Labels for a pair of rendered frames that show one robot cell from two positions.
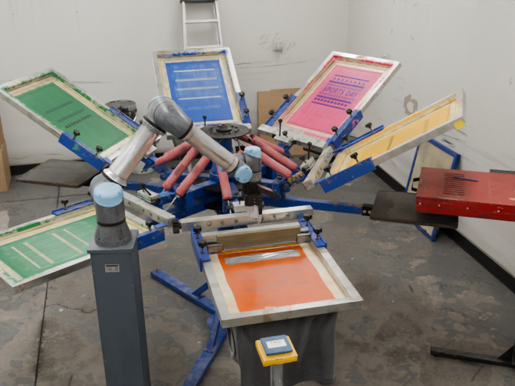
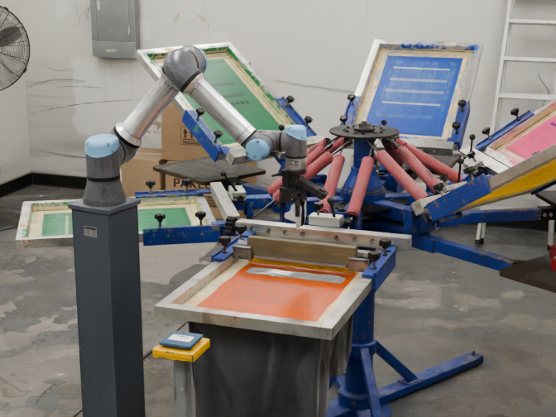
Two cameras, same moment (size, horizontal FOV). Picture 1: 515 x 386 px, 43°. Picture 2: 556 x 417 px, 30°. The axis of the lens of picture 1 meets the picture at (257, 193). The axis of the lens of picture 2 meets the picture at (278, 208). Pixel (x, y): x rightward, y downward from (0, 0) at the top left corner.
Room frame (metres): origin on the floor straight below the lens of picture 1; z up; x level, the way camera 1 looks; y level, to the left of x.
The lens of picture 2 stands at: (-0.27, -1.84, 2.14)
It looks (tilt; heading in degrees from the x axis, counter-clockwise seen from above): 15 degrees down; 33
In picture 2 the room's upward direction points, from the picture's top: straight up
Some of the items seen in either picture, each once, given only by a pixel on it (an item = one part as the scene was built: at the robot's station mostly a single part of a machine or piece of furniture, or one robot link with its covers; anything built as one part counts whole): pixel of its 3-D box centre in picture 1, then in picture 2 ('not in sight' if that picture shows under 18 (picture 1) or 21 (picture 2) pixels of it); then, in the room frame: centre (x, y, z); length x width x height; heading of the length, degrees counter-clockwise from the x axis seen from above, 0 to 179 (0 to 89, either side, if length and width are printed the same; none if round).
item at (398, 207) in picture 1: (336, 205); (485, 256); (3.40, -0.45, 0.91); 1.34 x 0.40 x 0.08; 73
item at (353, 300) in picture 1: (269, 267); (282, 282); (2.57, -0.05, 0.97); 0.79 x 0.58 x 0.04; 13
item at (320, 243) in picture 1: (312, 237); (379, 269); (2.86, -0.27, 0.98); 0.30 x 0.05 x 0.07; 13
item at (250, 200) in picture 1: (252, 191); (294, 185); (2.76, 0.02, 1.26); 0.09 x 0.08 x 0.12; 104
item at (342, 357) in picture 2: not in sight; (335, 360); (2.56, -0.26, 0.74); 0.46 x 0.04 x 0.42; 13
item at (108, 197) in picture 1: (109, 201); (103, 155); (2.42, 0.60, 1.37); 0.13 x 0.12 x 0.14; 20
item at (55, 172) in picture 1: (125, 183); (263, 192); (3.79, 0.83, 0.91); 1.34 x 0.40 x 0.08; 73
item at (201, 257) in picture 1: (200, 250); (232, 253); (2.74, 0.27, 0.98); 0.30 x 0.05 x 0.07; 13
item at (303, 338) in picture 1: (287, 348); (252, 380); (2.28, -0.12, 0.74); 0.45 x 0.03 x 0.43; 103
